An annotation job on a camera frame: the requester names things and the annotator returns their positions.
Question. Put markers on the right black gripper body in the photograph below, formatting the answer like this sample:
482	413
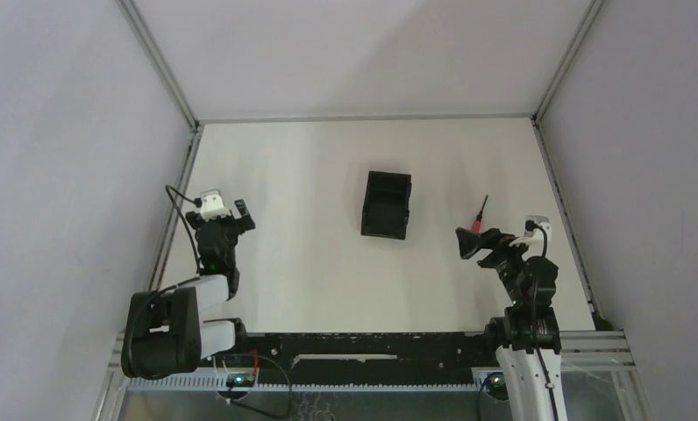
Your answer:
506	259

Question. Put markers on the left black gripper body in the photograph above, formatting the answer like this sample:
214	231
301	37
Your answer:
219	223

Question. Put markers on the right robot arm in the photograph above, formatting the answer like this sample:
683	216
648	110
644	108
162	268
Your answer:
526	339

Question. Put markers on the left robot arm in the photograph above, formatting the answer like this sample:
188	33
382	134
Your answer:
166	332

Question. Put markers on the red black screwdriver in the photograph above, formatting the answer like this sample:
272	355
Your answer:
476	225

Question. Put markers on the black plastic bin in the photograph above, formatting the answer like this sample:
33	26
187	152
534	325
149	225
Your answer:
386	208

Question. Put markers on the small circuit board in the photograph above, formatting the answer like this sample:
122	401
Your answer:
240	381

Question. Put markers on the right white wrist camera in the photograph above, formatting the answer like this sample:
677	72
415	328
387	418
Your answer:
537	232

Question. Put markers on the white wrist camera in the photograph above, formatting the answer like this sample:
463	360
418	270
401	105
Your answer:
537	232
212	205

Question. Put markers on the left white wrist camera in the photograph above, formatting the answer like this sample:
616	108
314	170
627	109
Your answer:
212	205

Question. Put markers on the black mounting rail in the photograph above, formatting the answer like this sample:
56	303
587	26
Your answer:
382	359

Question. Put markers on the white slotted cable duct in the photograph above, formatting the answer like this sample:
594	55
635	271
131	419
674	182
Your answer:
202	381

